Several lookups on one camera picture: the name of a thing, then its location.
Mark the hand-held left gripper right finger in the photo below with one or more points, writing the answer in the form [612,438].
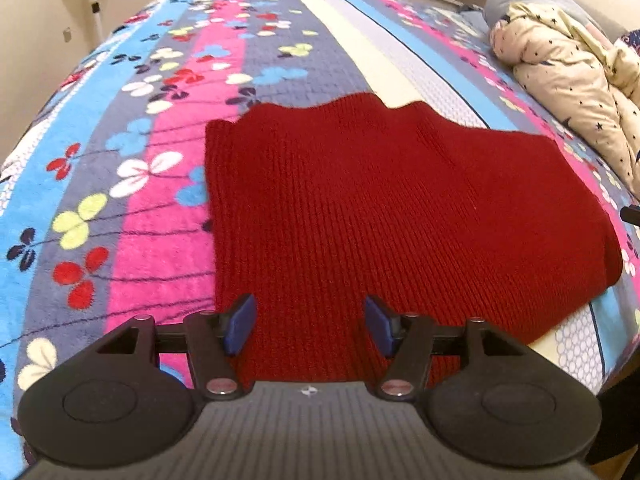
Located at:
[380,326]

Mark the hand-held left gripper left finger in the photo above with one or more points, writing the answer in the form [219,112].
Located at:
[240,324]

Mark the red knit sweater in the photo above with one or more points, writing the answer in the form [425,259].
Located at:
[390,210]

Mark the cream star-print quilt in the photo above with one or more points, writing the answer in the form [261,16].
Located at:
[575,75]

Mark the dark blue printed pillow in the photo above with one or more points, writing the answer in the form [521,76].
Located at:
[631,42]

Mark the floral striped bed blanket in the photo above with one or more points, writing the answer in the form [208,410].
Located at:
[150,135]

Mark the wall outlet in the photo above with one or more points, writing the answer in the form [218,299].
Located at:
[67,34]

